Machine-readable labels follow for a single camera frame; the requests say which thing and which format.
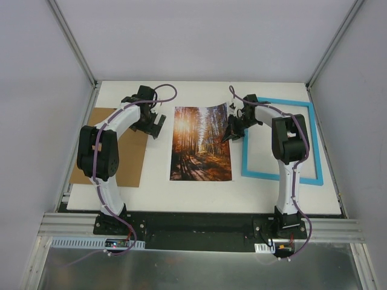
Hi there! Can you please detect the forest photo print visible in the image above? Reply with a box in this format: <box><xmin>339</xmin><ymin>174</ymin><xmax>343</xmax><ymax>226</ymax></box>
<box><xmin>169</xmin><ymin>103</ymin><xmax>232</xmax><ymax>182</ymax></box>

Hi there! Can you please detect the blue wooden picture frame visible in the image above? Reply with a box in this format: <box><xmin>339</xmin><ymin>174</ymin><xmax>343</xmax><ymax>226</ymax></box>
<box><xmin>241</xmin><ymin>97</ymin><xmax>324</xmax><ymax>186</ymax></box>

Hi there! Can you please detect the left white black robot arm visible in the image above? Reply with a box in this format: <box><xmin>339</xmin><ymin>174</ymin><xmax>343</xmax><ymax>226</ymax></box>
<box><xmin>76</xmin><ymin>85</ymin><xmax>166</xmax><ymax>235</ymax></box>

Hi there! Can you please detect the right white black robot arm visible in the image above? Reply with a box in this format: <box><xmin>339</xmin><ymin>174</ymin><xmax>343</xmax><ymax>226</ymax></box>
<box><xmin>221</xmin><ymin>94</ymin><xmax>310</xmax><ymax>239</ymax></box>

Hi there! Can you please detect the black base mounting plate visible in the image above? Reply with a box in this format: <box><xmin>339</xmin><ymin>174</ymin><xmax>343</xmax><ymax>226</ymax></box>
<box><xmin>93</xmin><ymin>211</ymin><xmax>307</xmax><ymax>253</ymax></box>

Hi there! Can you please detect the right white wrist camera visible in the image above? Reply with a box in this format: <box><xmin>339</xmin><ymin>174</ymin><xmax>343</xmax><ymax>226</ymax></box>
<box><xmin>227</xmin><ymin>97</ymin><xmax>244</xmax><ymax>117</ymax></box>

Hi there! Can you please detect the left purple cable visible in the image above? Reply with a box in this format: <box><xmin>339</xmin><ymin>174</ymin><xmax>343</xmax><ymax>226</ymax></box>
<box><xmin>63</xmin><ymin>83</ymin><xmax>178</xmax><ymax>268</ymax></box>

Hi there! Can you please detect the purple cable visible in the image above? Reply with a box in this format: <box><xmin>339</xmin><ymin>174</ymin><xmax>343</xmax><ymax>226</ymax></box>
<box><xmin>63</xmin><ymin>83</ymin><xmax>178</xmax><ymax>268</ymax></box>
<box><xmin>229</xmin><ymin>85</ymin><xmax>312</xmax><ymax>266</ymax></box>

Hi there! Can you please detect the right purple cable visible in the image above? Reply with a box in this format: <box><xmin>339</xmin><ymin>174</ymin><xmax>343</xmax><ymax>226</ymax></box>
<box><xmin>229</xmin><ymin>85</ymin><xmax>312</xmax><ymax>266</ymax></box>

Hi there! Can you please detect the right grey cable duct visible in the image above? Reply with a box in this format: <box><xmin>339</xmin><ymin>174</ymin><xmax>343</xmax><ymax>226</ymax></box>
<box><xmin>254</xmin><ymin>243</ymin><xmax>276</xmax><ymax>254</ymax></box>

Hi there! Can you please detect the grey cable duct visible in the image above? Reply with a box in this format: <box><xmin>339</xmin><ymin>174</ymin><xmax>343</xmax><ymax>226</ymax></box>
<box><xmin>51</xmin><ymin>237</ymin><xmax>145</xmax><ymax>251</ymax></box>
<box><xmin>254</xmin><ymin>243</ymin><xmax>276</xmax><ymax>254</ymax></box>

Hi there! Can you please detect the left grey cable duct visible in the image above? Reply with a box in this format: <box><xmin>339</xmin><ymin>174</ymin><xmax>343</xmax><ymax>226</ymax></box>
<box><xmin>51</xmin><ymin>237</ymin><xmax>145</xmax><ymax>251</ymax></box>

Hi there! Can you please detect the aluminium front rail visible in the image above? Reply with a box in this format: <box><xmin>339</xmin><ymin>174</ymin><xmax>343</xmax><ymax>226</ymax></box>
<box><xmin>38</xmin><ymin>213</ymin><xmax>365</xmax><ymax>243</ymax></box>

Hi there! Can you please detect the left aluminium corner post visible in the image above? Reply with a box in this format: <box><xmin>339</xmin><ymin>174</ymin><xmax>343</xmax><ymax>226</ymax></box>
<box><xmin>45</xmin><ymin>0</ymin><xmax>97</xmax><ymax>88</ymax></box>

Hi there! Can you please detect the aluminium corner post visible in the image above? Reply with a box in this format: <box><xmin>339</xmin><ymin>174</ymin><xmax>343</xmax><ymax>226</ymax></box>
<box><xmin>305</xmin><ymin>0</ymin><xmax>366</xmax><ymax>91</ymax></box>
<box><xmin>45</xmin><ymin>0</ymin><xmax>97</xmax><ymax>88</ymax></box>

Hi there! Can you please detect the right aluminium corner post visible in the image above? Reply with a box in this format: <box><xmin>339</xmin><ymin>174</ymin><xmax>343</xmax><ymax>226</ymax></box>
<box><xmin>305</xmin><ymin>0</ymin><xmax>366</xmax><ymax>91</ymax></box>

